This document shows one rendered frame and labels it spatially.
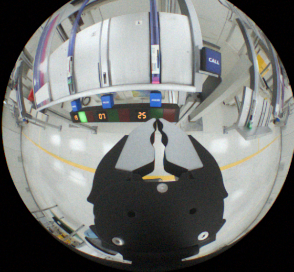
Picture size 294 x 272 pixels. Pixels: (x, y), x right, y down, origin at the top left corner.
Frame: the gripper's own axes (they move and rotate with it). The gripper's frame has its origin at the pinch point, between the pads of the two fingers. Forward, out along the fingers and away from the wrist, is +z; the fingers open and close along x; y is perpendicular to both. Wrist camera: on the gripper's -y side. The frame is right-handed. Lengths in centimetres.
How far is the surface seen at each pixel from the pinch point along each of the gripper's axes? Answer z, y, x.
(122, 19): 9.4, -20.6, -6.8
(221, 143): 52, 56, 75
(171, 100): 49, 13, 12
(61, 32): 29, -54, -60
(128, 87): 7.2, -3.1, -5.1
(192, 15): 8.1, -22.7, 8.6
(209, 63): 4.8, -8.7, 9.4
